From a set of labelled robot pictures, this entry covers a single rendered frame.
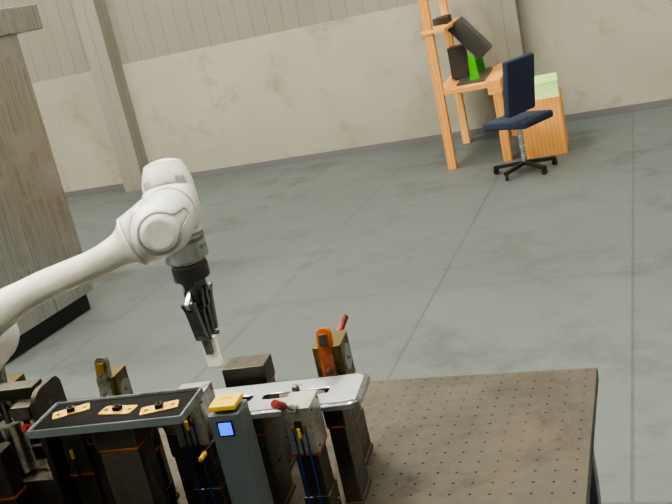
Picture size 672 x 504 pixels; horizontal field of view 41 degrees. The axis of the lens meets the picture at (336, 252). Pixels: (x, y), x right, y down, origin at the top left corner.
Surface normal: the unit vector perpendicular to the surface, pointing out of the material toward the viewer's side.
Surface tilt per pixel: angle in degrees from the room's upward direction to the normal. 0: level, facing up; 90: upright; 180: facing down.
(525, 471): 0
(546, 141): 90
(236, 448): 90
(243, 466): 90
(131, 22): 90
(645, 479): 0
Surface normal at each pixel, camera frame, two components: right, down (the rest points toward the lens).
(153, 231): 0.21, 0.19
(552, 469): -0.21, -0.94
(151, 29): -0.29, 0.33
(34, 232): 0.92, -0.09
